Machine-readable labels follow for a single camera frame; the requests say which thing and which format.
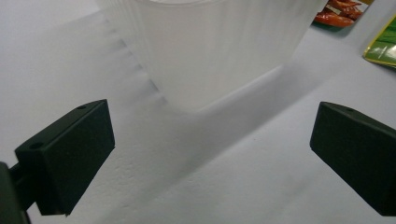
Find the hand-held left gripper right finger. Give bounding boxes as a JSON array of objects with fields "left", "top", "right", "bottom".
[{"left": 310, "top": 101, "right": 396, "bottom": 217}]

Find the yellow spout pouch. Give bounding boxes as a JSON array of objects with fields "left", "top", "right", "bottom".
[{"left": 362, "top": 14, "right": 396, "bottom": 69}]

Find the translucent ribbed plastic container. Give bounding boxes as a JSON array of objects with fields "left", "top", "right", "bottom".
[{"left": 96, "top": 0, "right": 328, "bottom": 113}]

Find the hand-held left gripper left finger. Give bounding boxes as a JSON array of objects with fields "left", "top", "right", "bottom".
[{"left": 8, "top": 99, "right": 116, "bottom": 217}]

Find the green and red food pouch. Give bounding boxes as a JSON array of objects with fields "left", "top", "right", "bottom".
[{"left": 313, "top": 0, "right": 375, "bottom": 28}]

